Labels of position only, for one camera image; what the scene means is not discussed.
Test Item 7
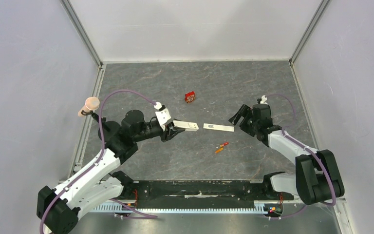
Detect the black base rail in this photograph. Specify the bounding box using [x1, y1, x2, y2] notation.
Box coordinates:
[118, 180, 294, 209]

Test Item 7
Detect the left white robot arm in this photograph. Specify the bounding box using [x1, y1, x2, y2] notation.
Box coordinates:
[37, 110, 190, 234]

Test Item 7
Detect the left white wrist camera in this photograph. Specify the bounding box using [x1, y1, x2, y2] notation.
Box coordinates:
[154, 101, 172, 129]

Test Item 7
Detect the pink handle knob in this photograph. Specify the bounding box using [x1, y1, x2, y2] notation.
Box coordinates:
[77, 97, 100, 117]

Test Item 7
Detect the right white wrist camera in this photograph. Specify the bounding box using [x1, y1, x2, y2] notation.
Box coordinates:
[260, 95, 268, 104]

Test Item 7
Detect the white remote battery cover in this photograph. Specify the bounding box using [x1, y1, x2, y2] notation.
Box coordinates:
[203, 123, 234, 132]

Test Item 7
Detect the white slotted cable duct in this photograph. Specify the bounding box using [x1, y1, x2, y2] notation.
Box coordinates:
[90, 201, 268, 215]

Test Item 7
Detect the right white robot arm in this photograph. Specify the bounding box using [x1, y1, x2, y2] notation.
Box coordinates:
[229, 104, 345, 206]

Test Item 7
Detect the white remote control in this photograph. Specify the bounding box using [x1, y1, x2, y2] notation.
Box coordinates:
[173, 120, 199, 132]

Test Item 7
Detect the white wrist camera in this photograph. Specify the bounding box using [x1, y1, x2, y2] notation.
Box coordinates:
[154, 101, 172, 129]
[260, 95, 268, 104]

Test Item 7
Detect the small red toy block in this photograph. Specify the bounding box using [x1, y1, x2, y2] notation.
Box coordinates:
[185, 91, 196, 103]

